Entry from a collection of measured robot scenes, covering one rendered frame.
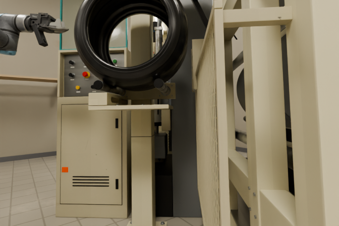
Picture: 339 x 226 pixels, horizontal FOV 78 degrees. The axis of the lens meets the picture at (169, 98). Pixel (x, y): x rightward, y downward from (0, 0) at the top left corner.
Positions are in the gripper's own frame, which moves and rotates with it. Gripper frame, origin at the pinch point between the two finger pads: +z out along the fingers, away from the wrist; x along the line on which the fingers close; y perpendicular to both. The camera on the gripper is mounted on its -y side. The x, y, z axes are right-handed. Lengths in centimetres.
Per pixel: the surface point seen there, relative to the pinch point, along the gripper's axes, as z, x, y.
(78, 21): 13.1, -11.4, 0.5
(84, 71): -16, 56, -12
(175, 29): 58, -12, 0
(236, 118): 166, 308, -41
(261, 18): 80, -59, -15
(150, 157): 48, 26, -67
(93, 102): 24.4, -10.8, -36.2
